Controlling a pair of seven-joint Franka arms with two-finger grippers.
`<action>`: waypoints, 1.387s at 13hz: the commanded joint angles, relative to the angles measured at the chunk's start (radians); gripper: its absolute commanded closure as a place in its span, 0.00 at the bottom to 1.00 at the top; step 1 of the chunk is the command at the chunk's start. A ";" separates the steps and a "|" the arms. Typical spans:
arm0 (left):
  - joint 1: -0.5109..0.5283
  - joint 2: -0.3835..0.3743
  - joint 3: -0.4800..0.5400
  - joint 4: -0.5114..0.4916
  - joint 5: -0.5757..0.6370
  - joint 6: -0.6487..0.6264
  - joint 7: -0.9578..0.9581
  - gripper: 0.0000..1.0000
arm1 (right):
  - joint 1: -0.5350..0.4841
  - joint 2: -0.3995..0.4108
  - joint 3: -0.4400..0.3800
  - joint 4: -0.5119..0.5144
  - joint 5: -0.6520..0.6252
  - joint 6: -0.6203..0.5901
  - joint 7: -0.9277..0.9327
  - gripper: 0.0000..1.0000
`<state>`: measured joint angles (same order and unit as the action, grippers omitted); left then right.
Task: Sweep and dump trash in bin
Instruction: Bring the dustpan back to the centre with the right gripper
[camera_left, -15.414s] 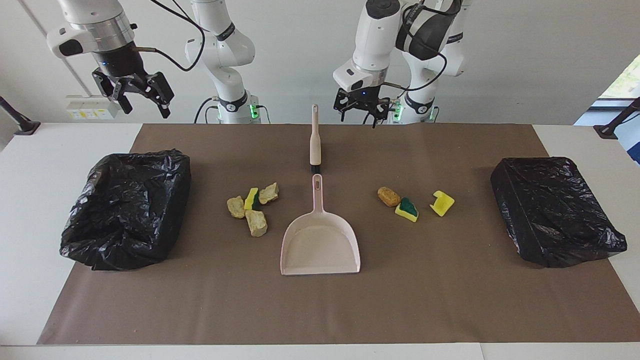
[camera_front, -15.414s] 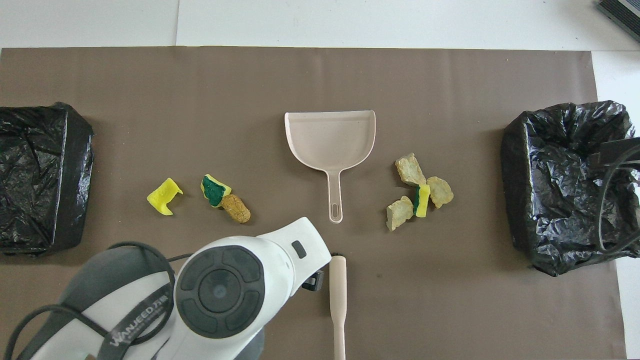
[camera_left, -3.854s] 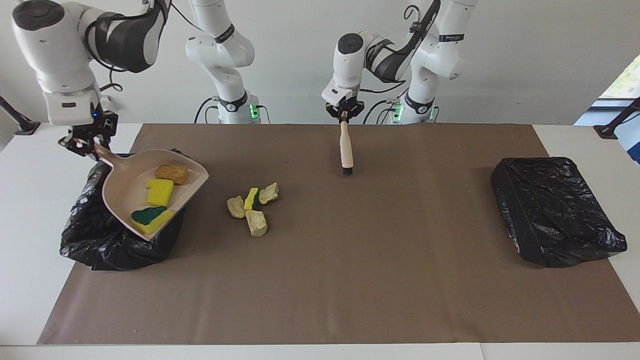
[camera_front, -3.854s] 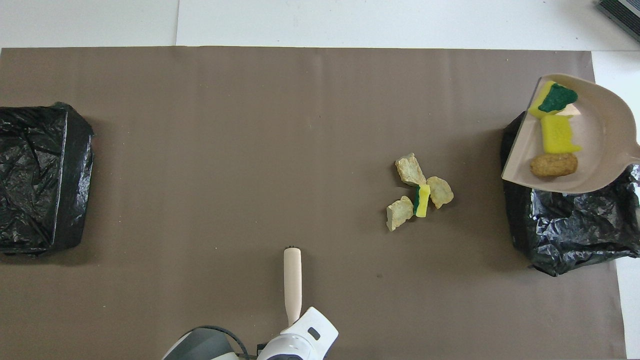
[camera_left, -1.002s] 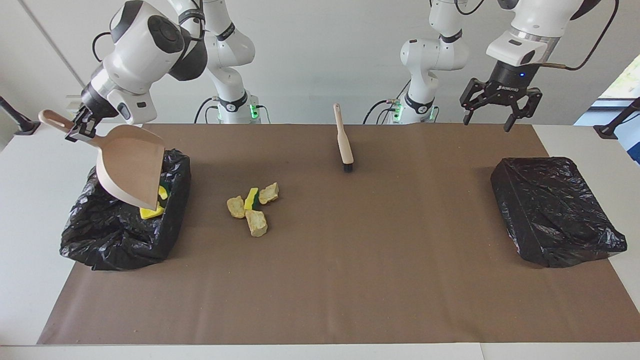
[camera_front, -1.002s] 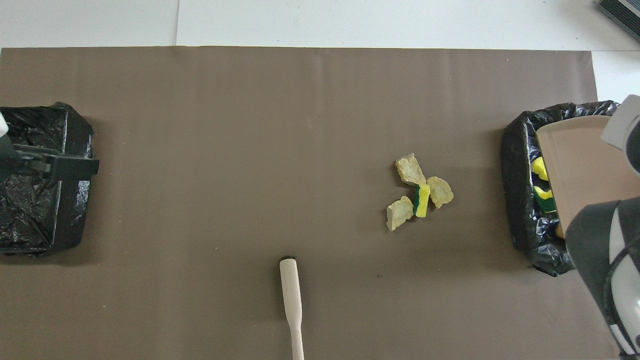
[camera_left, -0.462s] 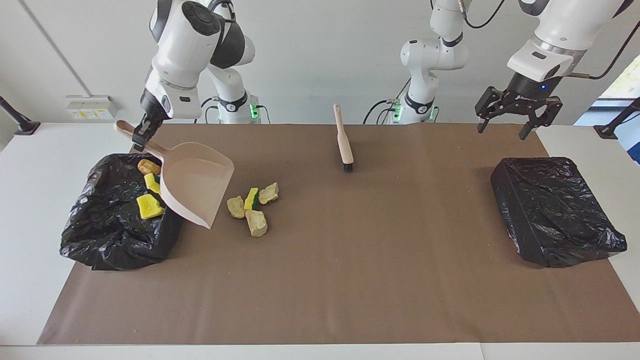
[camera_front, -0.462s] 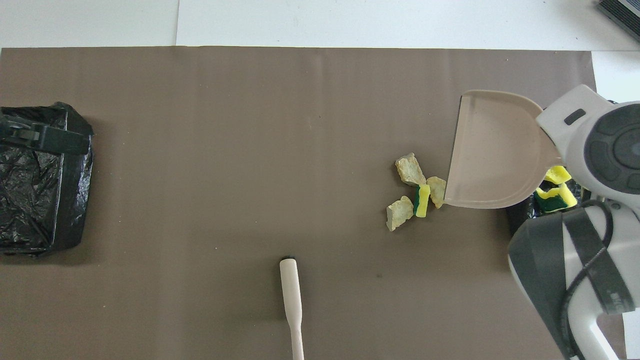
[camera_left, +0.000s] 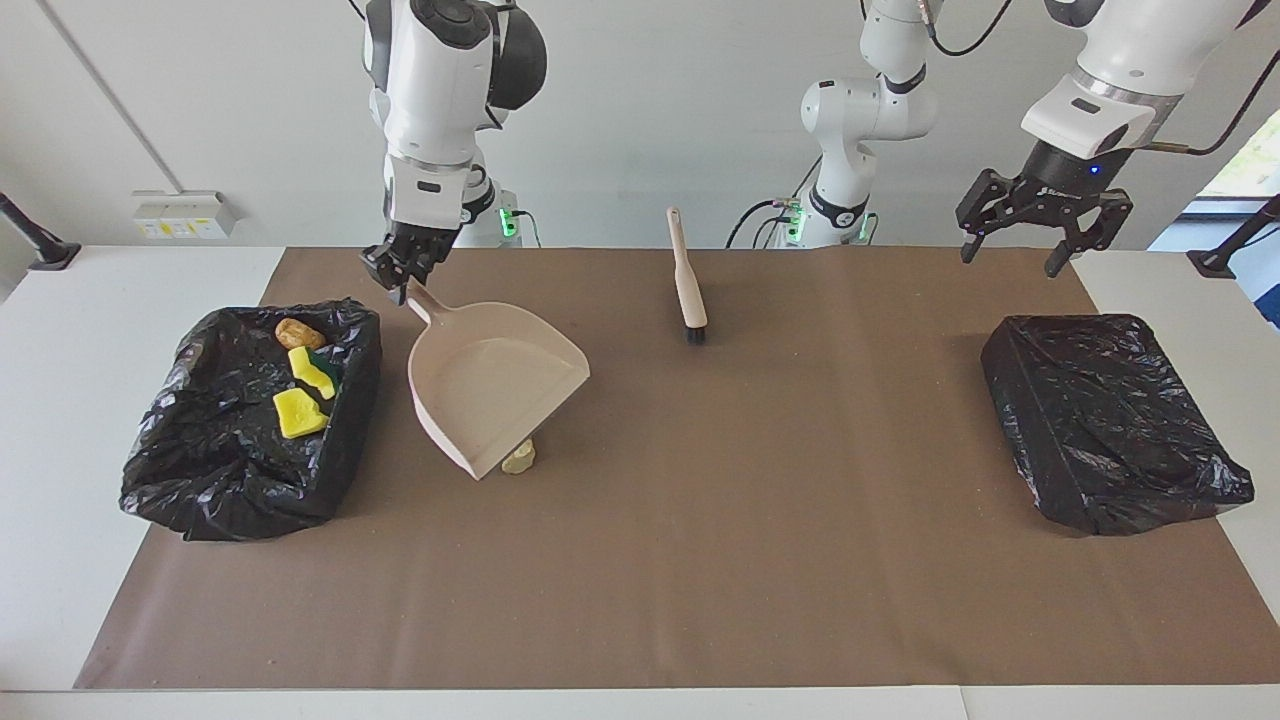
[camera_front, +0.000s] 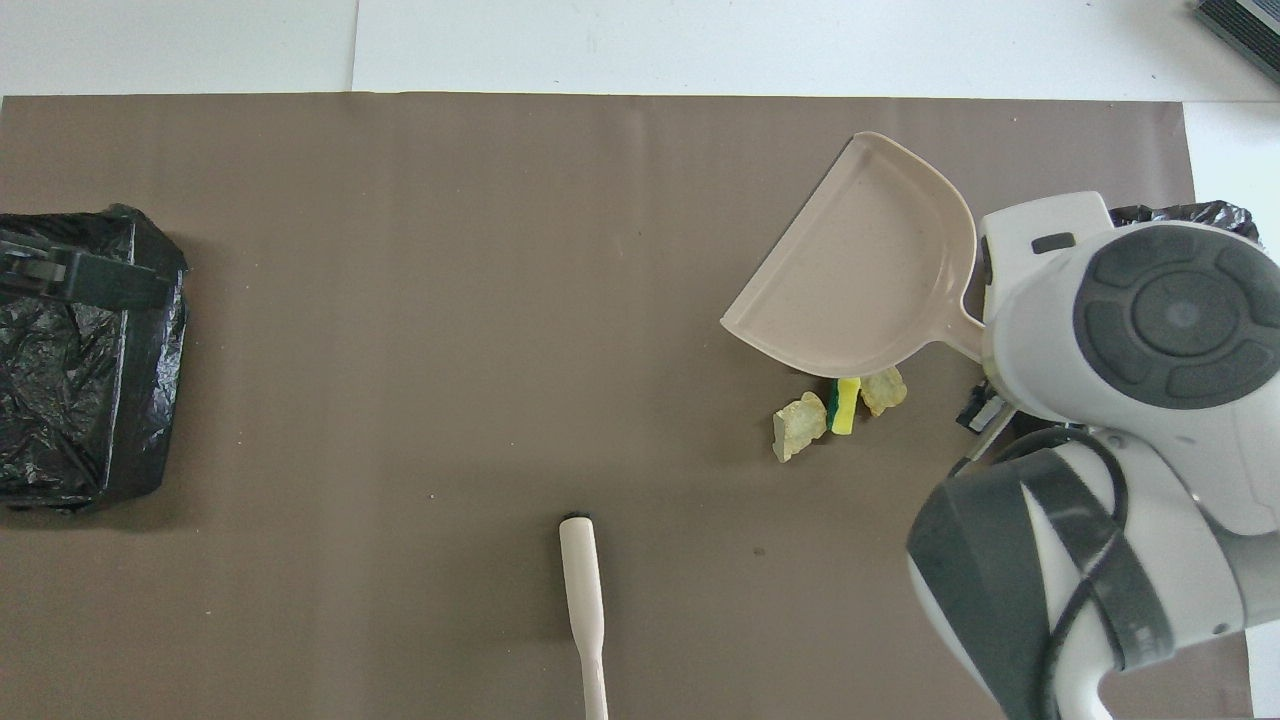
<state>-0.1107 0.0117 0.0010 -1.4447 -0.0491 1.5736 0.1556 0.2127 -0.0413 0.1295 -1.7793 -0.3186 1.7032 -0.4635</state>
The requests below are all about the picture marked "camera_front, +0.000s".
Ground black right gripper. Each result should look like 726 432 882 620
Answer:
955 378 1013 437

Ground beige sponge chunk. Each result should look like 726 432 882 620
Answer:
771 391 829 463
859 366 909 418

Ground small yellow green sponge strip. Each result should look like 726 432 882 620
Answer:
826 377 862 437

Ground beige plastic dustpan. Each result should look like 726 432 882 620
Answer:
720 131 991 380

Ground beige hand brush black bristles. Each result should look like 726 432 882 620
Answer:
558 513 610 720

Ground black bag-lined trash bin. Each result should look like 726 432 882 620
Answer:
0 204 189 514
1108 200 1263 246

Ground dark ridged device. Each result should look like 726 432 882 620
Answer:
1193 0 1280 58

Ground brown paper table mat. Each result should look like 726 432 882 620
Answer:
0 93 1256 720

